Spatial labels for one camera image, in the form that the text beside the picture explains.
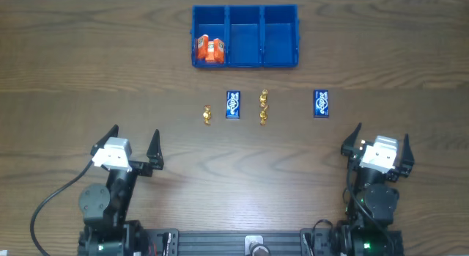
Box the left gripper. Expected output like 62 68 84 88
90 124 165 178

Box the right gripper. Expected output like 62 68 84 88
341 122 416 183

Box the blue candy pack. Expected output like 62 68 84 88
225 90 242 120
313 89 330 119

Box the orange candy box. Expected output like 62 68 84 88
213 37 226 65
196 34 210 61
205 41 217 63

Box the blue tray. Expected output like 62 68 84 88
190 4 300 69

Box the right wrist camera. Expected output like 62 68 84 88
358 135 399 175

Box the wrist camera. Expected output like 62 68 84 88
358 135 399 175
91 136 133 172

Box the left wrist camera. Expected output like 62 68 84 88
91 136 133 172

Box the mounting rail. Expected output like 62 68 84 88
78 227 404 256

